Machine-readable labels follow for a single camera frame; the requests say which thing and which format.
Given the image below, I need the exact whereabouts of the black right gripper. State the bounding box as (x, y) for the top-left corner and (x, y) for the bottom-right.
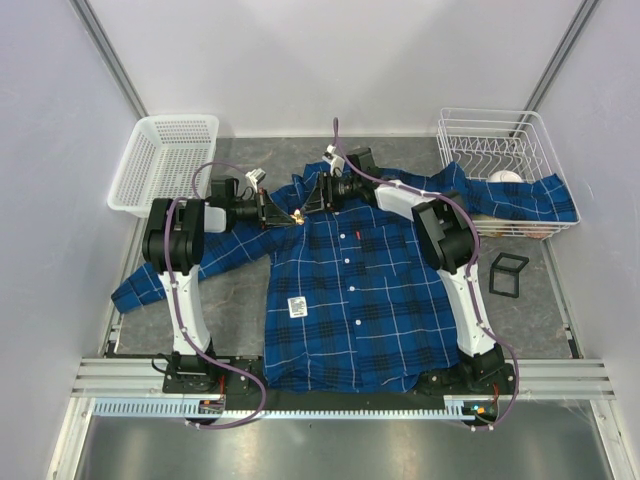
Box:
(301, 171), (361, 216)

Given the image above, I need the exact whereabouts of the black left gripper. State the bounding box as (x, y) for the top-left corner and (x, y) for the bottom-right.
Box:
(230, 189), (296, 232)

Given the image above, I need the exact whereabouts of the blue plaid shirt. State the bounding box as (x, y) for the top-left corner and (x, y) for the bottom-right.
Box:
(110, 160), (577, 395)

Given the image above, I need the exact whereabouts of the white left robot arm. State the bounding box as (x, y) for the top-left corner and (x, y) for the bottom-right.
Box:
(142, 176), (304, 393)

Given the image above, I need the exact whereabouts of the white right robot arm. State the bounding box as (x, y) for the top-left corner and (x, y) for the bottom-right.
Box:
(303, 145), (505, 394)

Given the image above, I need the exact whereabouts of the black brooch display box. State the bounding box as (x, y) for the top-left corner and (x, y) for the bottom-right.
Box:
(489, 252), (530, 299)

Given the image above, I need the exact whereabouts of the white perforated plastic basket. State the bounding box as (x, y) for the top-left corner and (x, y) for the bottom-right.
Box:
(107, 114), (219, 218)

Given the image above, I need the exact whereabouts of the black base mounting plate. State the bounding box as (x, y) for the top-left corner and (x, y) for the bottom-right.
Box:
(151, 349), (515, 399)

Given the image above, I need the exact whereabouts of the beige ceramic bowl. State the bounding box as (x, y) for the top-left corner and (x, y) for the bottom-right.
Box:
(472, 214), (508, 238)

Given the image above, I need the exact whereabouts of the white ceramic bowl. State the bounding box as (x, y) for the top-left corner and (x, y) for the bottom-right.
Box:
(487, 170), (523, 183)

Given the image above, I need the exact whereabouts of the pink patterned bowl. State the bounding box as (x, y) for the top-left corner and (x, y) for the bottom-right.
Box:
(518, 224), (556, 240)

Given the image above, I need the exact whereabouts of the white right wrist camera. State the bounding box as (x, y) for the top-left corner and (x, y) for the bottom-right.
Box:
(322, 144), (345, 177)

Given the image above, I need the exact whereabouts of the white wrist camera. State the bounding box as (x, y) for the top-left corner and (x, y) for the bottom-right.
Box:
(245, 168), (266, 192)
(322, 144), (345, 177)

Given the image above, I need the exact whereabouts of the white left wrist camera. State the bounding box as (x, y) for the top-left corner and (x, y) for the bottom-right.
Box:
(245, 168), (266, 192)

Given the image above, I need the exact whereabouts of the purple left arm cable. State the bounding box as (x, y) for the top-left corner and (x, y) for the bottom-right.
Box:
(164, 160), (269, 432)

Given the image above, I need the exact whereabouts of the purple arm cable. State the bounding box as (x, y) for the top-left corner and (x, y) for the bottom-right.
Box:
(164, 160), (269, 432)
(332, 117), (520, 432)

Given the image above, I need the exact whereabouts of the white wire dish rack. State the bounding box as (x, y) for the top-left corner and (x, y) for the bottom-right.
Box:
(437, 107), (580, 240)

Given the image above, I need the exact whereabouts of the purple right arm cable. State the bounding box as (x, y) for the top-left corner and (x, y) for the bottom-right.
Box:
(332, 117), (520, 432)

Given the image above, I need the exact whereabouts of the white slotted cable duct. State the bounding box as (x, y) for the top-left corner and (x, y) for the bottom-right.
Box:
(93, 392), (498, 420)

